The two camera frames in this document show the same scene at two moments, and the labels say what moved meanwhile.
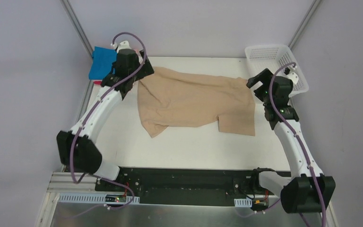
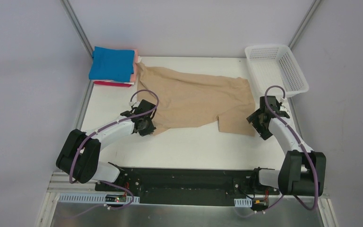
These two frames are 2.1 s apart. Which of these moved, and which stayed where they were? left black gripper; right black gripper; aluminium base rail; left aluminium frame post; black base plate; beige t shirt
Moved: right black gripper; left black gripper
Stayed: black base plate; left aluminium frame post; aluminium base rail; beige t shirt
